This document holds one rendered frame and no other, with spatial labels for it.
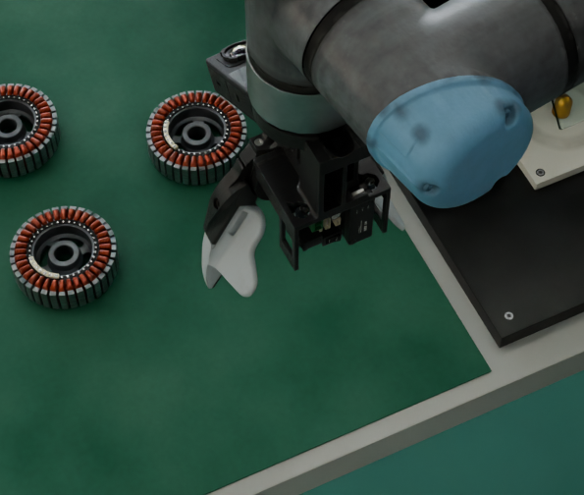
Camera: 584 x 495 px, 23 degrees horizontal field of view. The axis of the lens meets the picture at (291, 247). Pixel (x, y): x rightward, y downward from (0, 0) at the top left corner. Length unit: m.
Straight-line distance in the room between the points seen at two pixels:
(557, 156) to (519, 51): 0.84
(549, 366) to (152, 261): 0.43
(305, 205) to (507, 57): 0.22
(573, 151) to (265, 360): 0.42
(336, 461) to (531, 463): 0.88
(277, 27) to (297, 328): 0.74
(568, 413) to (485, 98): 1.62
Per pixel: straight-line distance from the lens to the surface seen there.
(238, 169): 0.96
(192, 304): 1.51
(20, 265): 1.51
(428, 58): 0.74
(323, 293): 1.51
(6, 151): 1.61
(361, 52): 0.75
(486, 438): 2.28
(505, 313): 1.49
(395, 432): 1.44
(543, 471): 2.27
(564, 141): 1.61
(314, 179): 0.89
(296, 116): 0.85
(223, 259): 1.01
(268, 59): 0.83
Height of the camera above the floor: 2.05
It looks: 57 degrees down
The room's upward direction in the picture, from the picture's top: straight up
